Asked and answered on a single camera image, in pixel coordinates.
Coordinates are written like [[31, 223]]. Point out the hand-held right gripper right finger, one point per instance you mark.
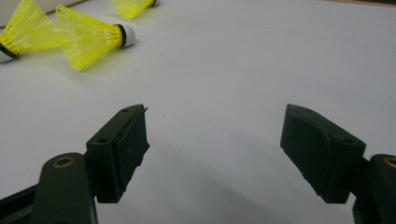
[[320, 155]]

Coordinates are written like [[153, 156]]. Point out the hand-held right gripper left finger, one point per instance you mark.
[[118, 155]]

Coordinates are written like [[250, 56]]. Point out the yellow plastic shuttlecock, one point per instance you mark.
[[130, 7], [90, 37], [28, 31]]

